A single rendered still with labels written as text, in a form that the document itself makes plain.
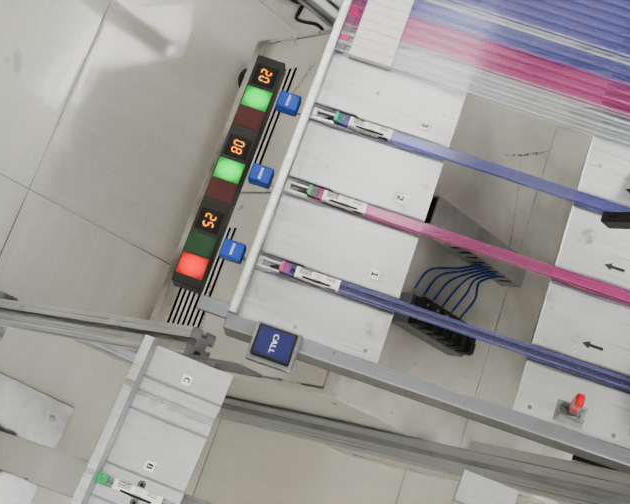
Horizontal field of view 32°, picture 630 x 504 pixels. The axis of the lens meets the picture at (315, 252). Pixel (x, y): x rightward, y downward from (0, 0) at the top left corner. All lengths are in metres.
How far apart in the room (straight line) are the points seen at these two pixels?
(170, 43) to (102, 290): 0.51
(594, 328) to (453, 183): 0.49
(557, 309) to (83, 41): 1.09
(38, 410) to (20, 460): 0.21
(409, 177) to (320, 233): 0.14
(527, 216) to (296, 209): 0.66
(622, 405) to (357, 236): 0.40
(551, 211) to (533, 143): 0.14
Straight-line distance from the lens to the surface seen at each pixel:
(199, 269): 1.45
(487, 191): 1.92
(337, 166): 1.47
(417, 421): 1.83
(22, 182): 2.06
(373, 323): 1.42
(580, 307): 1.47
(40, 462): 1.85
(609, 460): 1.44
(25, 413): 2.08
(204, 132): 2.28
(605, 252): 1.49
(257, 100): 1.52
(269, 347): 1.36
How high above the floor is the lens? 1.83
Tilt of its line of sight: 48 degrees down
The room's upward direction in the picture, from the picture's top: 93 degrees clockwise
